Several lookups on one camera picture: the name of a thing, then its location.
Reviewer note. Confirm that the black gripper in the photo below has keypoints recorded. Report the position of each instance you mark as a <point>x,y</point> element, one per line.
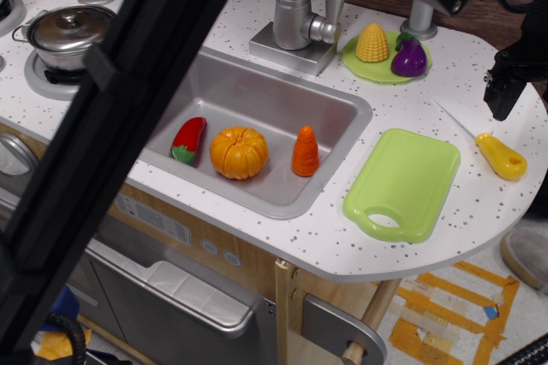
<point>524,61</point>

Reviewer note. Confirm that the yellow handled toy knife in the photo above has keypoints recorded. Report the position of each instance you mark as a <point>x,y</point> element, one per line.
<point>504,161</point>

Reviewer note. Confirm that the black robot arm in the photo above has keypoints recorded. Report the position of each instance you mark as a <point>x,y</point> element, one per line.
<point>131,77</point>

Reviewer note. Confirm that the green cutting board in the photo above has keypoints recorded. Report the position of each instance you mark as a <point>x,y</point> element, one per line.
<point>402,187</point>

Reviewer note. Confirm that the purple toy eggplant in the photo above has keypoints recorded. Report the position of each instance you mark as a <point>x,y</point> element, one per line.
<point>410,59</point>

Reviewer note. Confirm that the silver support pole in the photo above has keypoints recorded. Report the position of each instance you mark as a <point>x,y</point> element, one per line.
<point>420,22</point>

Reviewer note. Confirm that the green plate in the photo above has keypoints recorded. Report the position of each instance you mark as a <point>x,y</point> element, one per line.
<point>380,71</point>

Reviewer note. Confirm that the yellow toy corn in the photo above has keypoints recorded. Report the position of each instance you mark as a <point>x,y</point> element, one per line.
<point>372,45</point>

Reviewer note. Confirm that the grey slipper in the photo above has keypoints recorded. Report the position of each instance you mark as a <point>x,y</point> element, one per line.
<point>525,253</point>

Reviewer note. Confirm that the orange toy carrot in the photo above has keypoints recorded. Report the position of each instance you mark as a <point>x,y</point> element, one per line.
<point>305,159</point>

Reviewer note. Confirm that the silver toy faucet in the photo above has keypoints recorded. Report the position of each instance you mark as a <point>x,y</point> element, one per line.
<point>299,39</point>

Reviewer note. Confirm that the orange toy pumpkin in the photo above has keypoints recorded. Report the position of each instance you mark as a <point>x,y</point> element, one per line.
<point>239,153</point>

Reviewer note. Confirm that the silver sink basin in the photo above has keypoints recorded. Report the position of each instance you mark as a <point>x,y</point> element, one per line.
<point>227,92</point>

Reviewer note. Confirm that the red toy chili pepper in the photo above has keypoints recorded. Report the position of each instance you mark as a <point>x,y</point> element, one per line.
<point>185,146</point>

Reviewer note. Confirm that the grey dishwasher door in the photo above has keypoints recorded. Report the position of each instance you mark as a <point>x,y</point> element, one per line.
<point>168,307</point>

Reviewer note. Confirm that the front stove burner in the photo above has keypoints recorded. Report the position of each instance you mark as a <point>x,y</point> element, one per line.
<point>51,83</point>

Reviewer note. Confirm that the steel pot with lid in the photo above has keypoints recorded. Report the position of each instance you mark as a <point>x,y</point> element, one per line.
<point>61,37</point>

